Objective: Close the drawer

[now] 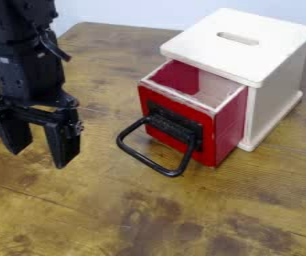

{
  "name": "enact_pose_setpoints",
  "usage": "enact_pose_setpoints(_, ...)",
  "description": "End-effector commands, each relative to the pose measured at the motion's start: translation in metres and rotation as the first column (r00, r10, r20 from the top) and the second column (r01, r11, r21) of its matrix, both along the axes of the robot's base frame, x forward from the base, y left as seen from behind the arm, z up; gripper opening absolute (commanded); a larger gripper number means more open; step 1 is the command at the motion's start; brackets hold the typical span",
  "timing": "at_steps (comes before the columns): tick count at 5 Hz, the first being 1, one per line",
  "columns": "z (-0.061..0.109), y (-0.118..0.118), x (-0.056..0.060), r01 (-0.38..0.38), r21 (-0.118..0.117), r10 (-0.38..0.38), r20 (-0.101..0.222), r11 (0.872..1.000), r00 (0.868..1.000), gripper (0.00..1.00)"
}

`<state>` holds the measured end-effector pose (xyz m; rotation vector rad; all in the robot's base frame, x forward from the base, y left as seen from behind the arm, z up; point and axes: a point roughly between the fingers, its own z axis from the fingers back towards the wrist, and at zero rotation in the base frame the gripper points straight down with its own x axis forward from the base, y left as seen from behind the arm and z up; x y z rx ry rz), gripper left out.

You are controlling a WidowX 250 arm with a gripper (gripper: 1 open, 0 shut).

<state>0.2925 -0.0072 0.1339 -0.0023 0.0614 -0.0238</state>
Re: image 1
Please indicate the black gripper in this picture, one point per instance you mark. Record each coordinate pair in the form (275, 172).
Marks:
(32, 95)

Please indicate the black metal drawer handle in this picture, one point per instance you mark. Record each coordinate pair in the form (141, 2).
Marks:
(176, 131)

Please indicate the red wooden drawer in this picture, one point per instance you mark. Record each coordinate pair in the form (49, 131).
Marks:
(204, 98)

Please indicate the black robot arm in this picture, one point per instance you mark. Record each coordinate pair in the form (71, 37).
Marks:
(23, 16)

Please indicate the white wooden box cabinet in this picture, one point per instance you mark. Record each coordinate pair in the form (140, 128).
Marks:
(256, 51)

